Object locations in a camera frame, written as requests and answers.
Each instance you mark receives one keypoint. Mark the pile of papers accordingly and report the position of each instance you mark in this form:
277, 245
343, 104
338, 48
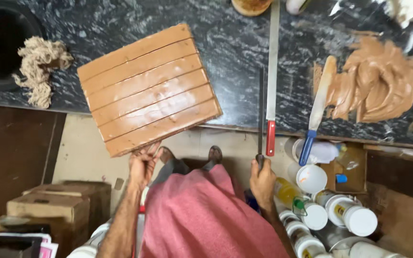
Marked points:
16, 245

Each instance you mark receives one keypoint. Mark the person's right foot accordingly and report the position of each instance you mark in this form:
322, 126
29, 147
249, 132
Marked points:
215, 154

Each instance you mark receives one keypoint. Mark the brown carton with bottles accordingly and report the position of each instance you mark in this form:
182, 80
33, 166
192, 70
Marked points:
350, 168

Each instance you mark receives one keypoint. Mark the black round sink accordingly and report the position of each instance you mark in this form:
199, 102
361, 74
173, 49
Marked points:
2, 39

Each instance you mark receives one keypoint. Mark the heap of brown cream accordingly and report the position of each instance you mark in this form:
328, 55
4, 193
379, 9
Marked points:
378, 82

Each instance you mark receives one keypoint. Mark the sliced brown cake slab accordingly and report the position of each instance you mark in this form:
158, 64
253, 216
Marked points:
149, 89

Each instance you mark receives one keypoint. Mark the person's foot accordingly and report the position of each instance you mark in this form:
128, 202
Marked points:
215, 154
166, 154

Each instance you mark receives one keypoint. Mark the cluster of white lidded jars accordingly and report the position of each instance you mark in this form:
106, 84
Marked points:
350, 215

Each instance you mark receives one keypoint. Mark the person's right fingers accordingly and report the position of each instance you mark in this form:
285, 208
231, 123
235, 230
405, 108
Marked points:
268, 170

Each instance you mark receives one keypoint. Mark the person's left hand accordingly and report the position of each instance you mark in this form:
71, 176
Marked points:
141, 170

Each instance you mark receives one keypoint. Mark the round brown cake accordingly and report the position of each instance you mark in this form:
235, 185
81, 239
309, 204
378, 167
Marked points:
251, 5

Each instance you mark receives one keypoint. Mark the yellow bottle with green cap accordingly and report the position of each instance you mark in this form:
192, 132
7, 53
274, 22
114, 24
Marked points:
287, 193

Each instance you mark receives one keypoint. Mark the stack of cardboard boxes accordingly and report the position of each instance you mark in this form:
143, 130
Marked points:
59, 208

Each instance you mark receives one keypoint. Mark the person's right hand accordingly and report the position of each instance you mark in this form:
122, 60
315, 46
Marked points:
262, 186

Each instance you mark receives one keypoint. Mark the white bucket with plastic bag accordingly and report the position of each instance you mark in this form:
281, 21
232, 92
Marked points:
317, 152

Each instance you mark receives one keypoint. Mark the white plastic tub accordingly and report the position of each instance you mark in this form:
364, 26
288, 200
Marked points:
311, 178

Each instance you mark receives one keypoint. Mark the thin black knife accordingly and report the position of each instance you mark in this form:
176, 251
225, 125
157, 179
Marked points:
261, 114

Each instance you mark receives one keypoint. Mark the person's left foot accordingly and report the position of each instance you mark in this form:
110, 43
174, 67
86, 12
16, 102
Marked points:
166, 154

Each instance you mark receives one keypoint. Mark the beige rag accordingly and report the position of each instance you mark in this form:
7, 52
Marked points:
39, 68

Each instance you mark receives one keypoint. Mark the white round container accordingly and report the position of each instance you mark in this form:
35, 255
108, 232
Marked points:
296, 4

